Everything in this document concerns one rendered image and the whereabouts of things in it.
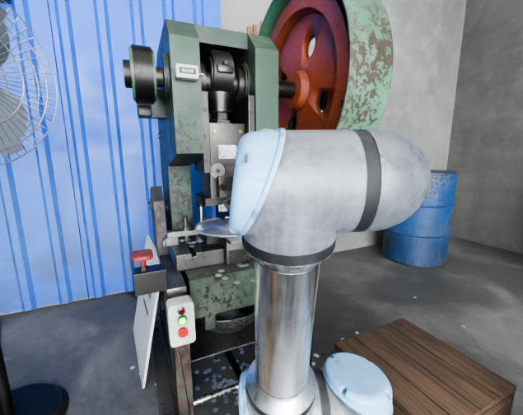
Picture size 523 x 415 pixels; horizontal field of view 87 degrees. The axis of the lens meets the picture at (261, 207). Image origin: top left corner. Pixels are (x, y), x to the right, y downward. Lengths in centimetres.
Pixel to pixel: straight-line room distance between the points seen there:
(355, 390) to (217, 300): 61
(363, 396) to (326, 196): 37
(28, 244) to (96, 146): 78
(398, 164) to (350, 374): 40
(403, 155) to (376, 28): 82
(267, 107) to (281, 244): 87
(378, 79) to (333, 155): 79
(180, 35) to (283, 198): 87
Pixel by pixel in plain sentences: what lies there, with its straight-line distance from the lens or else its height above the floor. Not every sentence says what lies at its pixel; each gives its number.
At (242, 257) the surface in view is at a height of 67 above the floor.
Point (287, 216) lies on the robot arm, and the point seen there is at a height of 100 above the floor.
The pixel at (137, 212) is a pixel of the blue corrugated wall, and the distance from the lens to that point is 228.
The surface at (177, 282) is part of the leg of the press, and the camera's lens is 98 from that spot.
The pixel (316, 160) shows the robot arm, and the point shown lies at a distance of 27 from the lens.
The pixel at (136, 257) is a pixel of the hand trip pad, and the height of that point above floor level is 76.
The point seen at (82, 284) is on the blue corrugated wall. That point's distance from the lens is 246.
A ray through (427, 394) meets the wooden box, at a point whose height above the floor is 35.
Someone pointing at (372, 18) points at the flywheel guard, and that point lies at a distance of 111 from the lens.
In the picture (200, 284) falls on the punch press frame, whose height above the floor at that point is 62.
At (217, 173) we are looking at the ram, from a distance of 106.
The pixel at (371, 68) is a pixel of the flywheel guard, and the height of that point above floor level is 132.
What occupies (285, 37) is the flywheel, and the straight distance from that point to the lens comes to 152.
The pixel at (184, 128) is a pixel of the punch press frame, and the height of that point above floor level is 114.
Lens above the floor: 106
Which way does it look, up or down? 11 degrees down
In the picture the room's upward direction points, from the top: straight up
